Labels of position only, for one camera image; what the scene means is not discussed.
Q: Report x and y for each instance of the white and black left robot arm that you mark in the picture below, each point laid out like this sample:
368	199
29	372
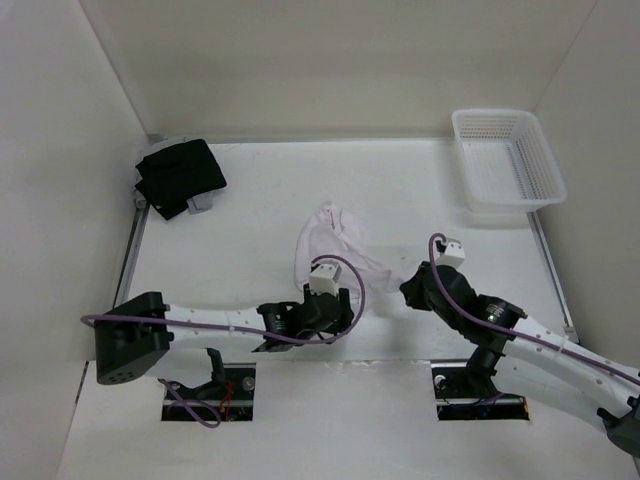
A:
131	339

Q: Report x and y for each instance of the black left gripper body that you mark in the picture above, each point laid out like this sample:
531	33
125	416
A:
342	295

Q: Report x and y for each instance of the white plastic basket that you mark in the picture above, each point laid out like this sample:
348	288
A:
505	161

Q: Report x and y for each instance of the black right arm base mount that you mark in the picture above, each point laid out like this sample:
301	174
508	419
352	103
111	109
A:
458	398

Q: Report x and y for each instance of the white tank top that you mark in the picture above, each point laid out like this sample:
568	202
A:
336	231

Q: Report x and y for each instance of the aluminium table rail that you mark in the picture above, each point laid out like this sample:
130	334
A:
141	211
545	252

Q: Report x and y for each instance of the folded black tank top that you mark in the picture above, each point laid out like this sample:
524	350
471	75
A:
177	177

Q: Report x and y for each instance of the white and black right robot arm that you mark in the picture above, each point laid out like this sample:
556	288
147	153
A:
517	355

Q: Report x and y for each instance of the aluminium right table rail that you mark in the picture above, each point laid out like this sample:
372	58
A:
545	252

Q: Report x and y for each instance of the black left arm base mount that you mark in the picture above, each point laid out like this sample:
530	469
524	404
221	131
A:
200	387

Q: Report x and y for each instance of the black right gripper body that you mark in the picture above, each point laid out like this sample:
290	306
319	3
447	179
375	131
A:
418	297

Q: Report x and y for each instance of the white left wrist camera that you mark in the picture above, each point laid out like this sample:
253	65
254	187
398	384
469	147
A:
324	279

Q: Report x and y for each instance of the aluminium left table rail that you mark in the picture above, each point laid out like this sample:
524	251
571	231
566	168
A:
141	211

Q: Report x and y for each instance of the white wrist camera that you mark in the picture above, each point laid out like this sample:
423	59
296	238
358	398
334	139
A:
324	279
450	253

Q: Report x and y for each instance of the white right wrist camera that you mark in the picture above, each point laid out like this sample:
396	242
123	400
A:
450	253

